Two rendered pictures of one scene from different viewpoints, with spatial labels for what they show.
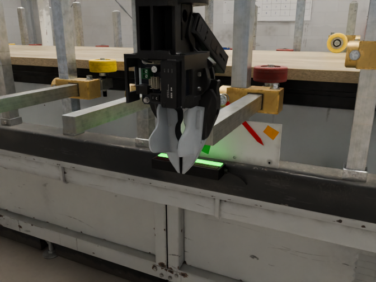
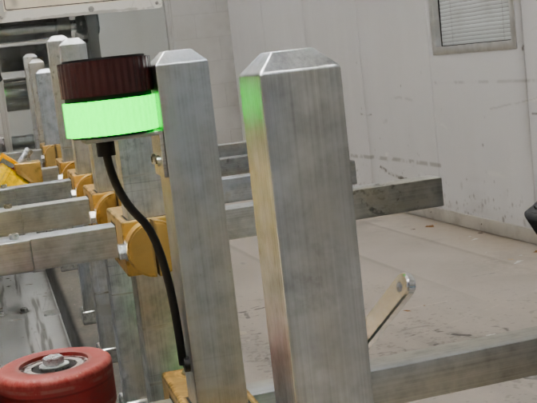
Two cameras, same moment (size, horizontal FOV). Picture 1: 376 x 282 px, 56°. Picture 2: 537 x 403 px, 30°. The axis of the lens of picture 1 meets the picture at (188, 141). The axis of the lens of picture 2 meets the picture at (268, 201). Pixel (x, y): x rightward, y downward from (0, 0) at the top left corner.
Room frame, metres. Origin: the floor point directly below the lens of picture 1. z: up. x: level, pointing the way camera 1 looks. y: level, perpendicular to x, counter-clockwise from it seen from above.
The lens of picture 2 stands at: (1.17, 0.43, 1.10)
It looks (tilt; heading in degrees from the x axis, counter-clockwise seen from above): 8 degrees down; 230
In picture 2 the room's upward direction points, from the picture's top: 6 degrees counter-clockwise
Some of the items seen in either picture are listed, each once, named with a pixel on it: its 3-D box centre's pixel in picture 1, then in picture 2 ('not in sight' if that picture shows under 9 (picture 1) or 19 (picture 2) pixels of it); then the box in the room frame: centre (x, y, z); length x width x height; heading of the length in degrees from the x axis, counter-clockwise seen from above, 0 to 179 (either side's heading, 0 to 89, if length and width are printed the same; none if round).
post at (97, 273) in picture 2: not in sight; (94, 210); (0.46, -0.80, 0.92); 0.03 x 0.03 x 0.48; 65
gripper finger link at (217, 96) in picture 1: (199, 103); not in sight; (0.41, -0.01, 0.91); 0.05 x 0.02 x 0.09; 65
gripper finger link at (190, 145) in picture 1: (187, 143); not in sight; (0.39, 0.00, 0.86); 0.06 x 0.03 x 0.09; 155
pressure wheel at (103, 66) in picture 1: (103, 77); not in sight; (1.07, 0.25, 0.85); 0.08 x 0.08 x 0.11
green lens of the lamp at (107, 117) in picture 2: not in sight; (110, 115); (0.82, -0.14, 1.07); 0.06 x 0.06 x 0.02
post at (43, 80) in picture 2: not in sight; (59, 182); (0.14, -1.47, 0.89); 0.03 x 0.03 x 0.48; 65
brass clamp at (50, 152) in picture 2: not in sight; (54, 154); (0.13, -1.49, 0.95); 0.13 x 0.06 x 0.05; 65
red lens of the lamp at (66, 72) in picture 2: not in sight; (105, 77); (0.82, -0.14, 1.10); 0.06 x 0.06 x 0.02
